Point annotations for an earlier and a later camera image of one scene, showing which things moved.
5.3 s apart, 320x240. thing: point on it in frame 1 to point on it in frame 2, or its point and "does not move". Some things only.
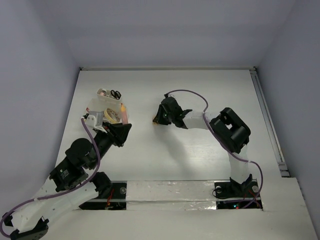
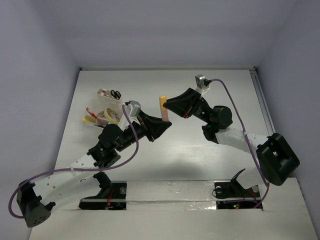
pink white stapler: (103, 92) does not move
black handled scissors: (117, 94) does not move
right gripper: (159, 118) to (185, 104)
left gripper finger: (121, 131) to (158, 127)
